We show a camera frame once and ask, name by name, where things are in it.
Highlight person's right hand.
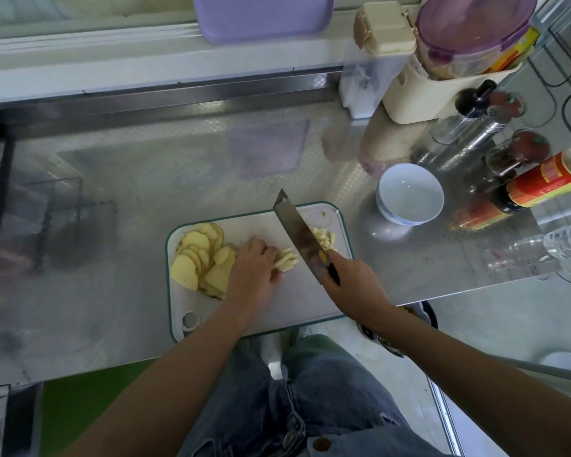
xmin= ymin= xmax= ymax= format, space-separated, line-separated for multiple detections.
xmin=318 ymin=250 xmax=396 ymax=324

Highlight person's left hand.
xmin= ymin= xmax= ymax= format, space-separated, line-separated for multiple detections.
xmin=223 ymin=237 xmax=285 ymax=324

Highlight pile of yellow potato slices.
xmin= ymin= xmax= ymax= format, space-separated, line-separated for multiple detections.
xmin=168 ymin=222 xmax=239 ymax=301

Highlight pile of diced potato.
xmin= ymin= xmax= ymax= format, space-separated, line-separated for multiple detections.
xmin=309 ymin=226 xmax=337 ymax=265

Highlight steel cleaver knife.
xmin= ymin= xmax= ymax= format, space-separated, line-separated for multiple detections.
xmin=272 ymin=189 xmax=342 ymax=286

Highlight white bowl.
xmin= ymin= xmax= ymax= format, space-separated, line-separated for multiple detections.
xmin=376 ymin=162 xmax=445 ymax=227

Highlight person's right forearm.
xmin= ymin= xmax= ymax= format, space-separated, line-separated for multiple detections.
xmin=376 ymin=304 xmax=571 ymax=457

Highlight person's left forearm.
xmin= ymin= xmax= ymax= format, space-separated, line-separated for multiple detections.
xmin=67 ymin=309 xmax=258 ymax=457

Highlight metal bowl with scraps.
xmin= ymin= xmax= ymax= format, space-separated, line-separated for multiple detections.
xmin=360 ymin=301 xmax=439 ymax=358

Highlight person's blue jeans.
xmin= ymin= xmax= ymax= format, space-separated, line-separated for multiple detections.
xmin=176 ymin=336 xmax=449 ymax=457

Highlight white cutting board green rim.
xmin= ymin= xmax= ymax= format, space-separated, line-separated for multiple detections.
xmin=166 ymin=201 xmax=355 ymax=343

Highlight cream plastic canister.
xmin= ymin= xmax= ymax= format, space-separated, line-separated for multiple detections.
xmin=381 ymin=56 xmax=525 ymax=126

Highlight clear plastic bottle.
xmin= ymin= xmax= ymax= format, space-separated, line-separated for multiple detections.
xmin=490 ymin=223 xmax=571 ymax=284

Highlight steel shaker brown cap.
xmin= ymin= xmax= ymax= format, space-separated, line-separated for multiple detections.
xmin=419 ymin=90 xmax=527 ymax=172

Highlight green mat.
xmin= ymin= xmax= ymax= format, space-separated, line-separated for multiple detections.
xmin=38 ymin=359 xmax=158 ymax=457

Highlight glass bottle black cap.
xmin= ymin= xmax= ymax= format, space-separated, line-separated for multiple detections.
xmin=430 ymin=81 xmax=498 ymax=145

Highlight sauce bottle red label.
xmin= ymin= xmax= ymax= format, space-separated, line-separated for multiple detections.
xmin=490 ymin=145 xmax=571 ymax=213

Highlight clear container cream lid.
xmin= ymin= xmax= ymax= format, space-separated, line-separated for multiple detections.
xmin=339 ymin=1 xmax=418 ymax=120

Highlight white round plate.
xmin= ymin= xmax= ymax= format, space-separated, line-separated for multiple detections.
xmin=541 ymin=351 xmax=571 ymax=375

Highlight glass jar red lid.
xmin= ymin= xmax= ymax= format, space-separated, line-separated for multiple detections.
xmin=485 ymin=128 xmax=553 ymax=179

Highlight purple plastic cutting board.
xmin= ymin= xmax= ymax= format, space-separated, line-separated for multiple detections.
xmin=192 ymin=0 xmax=336 ymax=46

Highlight purple lid food container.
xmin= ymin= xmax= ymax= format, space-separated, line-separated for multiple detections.
xmin=417 ymin=0 xmax=539 ymax=82

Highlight steel bin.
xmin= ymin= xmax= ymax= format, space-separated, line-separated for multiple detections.
xmin=0 ymin=383 xmax=39 ymax=457

